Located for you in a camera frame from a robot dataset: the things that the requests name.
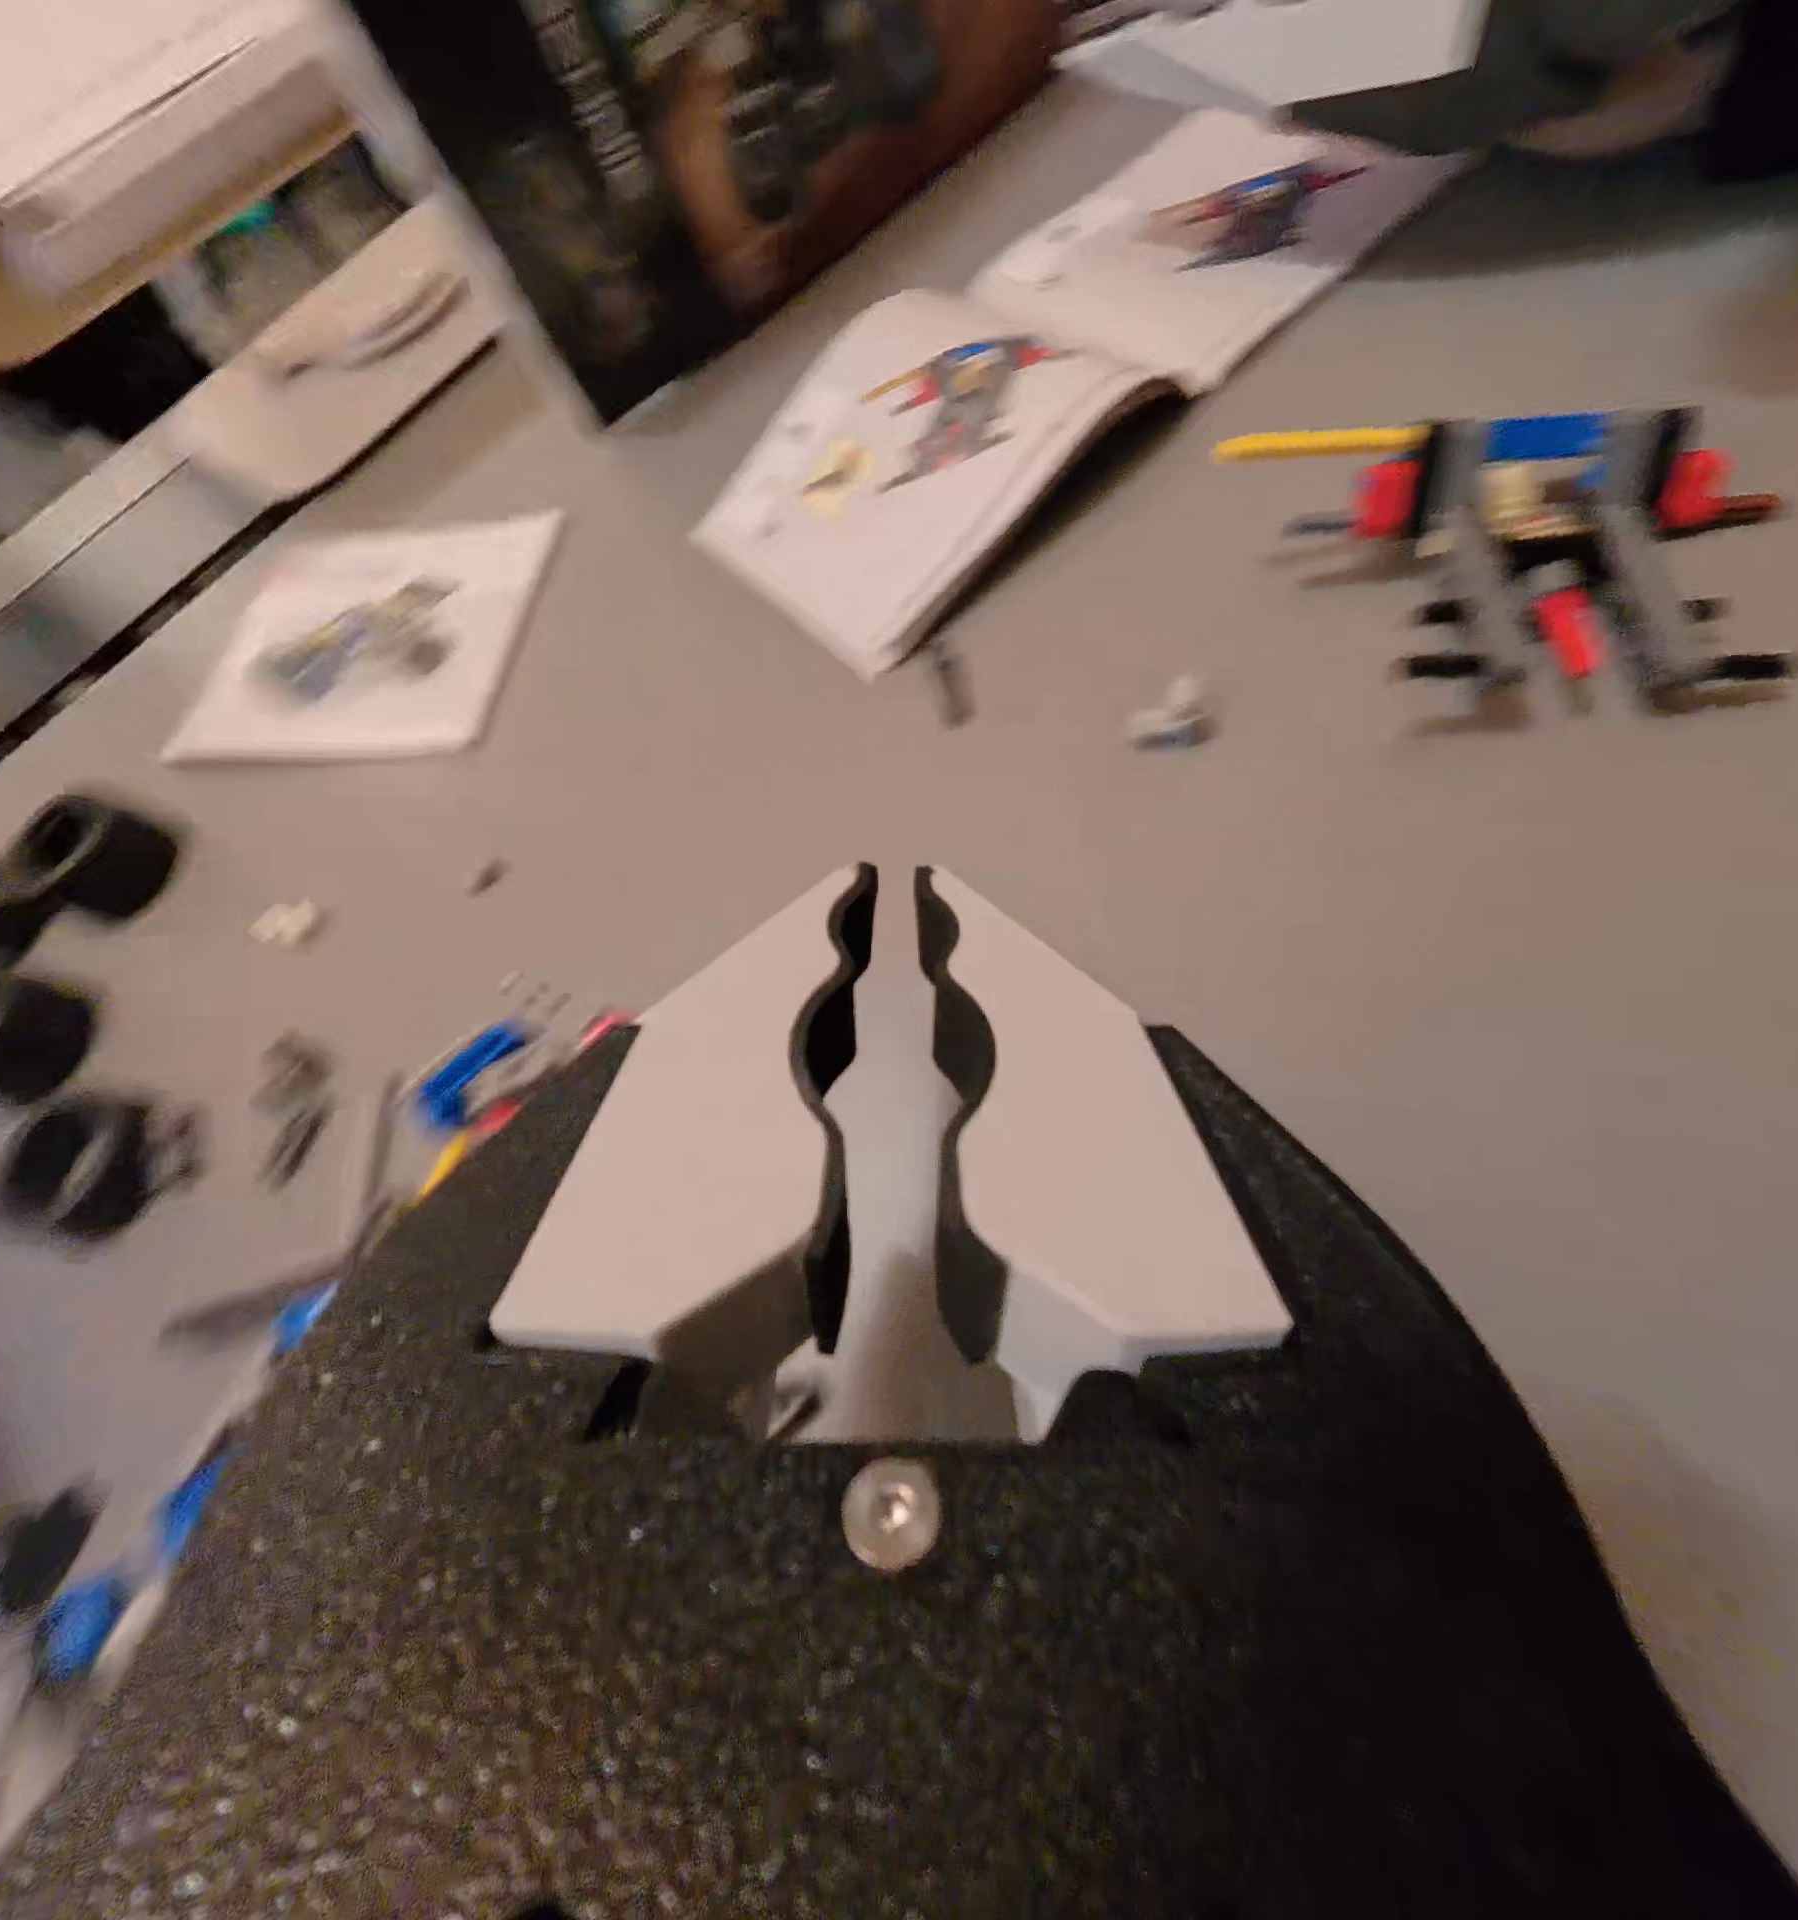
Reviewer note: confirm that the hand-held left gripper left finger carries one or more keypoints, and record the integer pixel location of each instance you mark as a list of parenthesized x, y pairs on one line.
[(675, 1201)]

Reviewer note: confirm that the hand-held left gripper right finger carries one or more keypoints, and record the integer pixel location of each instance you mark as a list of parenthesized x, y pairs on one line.
[(1125, 1201)]

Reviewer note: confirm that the partly built lego model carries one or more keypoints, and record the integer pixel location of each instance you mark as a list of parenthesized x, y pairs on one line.
[(1528, 525)]

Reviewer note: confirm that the pile of loose lego pieces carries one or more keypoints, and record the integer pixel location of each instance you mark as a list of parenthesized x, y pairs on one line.
[(465, 1074)]

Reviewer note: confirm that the small white lego piece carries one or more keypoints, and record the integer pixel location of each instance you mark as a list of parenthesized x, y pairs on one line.
[(286, 921)]

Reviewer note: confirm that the white and blue lego piece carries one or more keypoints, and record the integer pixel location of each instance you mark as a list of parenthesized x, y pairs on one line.
[(1171, 716)]

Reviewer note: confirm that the black lego pin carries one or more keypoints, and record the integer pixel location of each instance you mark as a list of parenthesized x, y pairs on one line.
[(953, 681)]

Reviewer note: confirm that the open lego instruction booklet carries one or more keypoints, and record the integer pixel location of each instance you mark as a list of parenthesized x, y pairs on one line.
[(899, 554)]

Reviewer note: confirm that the black and blue lego box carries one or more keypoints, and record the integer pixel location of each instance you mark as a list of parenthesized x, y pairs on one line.
[(780, 180)]

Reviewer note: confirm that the small booklet with car picture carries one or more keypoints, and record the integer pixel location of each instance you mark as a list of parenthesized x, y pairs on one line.
[(372, 703)]

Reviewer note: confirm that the white paper sheet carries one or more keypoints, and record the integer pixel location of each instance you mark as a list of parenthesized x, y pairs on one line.
[(1335, 38)]

